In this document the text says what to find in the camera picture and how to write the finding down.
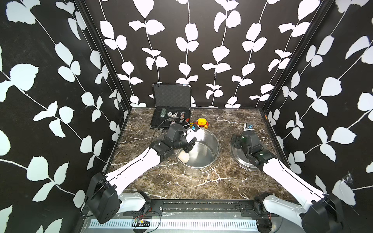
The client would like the stainless steel pot lid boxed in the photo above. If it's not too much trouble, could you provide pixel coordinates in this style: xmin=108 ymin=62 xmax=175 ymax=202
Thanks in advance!
xmin=230 ymin=145 xmax=259 ymax=171

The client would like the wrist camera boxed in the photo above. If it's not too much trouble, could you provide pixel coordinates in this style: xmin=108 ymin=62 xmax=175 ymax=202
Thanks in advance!
xmin=186 ymin=124 xmax=200 ymax=142
xmin=244 ymin=123 xmax=254 ymax=131

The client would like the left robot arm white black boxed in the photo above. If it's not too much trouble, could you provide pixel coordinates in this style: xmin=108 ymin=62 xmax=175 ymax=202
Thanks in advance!
xmin=85 ymin=124 xmax=200 ymax=224

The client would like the black poker chip case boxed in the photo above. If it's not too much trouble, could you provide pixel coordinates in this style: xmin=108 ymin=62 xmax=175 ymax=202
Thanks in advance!
xmin=150 ymin=83 xmax=191 ymax=130

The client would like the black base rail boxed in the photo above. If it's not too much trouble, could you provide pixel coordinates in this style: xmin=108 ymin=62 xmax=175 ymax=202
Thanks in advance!
xmin=123 ymin=199 xmax=278 ymax=219

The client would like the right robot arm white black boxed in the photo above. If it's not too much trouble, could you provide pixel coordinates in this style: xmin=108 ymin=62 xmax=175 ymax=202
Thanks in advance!
xmin=230 ymin=130 xmax=351 ymax=233

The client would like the yellow red toy car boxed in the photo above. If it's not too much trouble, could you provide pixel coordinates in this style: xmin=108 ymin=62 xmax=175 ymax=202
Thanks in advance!
xmin=195 ymin=118 xmax=210 ymax=129

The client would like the blue green chip stack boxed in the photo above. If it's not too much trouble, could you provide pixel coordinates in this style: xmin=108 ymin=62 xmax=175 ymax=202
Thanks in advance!
xmin=160 ymin=108 xmax=167 ymax=117

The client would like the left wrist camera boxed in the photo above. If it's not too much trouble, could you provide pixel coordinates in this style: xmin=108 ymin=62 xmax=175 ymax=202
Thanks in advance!
xmin=186 ymin=124 xmax=200 ymax=142

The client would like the white perforated strip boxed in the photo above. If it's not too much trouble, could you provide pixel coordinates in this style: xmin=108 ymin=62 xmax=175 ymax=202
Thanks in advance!
xmin=88 ymin=219 xmax=258 ymax=231

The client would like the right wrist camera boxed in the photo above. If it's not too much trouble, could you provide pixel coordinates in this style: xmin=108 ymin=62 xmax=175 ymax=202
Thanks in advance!
xmin=244 ymin=123 xmax=254 ymax=131

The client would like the white plastic ladle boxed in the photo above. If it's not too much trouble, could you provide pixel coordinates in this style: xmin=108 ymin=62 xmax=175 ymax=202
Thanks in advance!
xmin=178 ymin=138 xmax=190 ymax=164

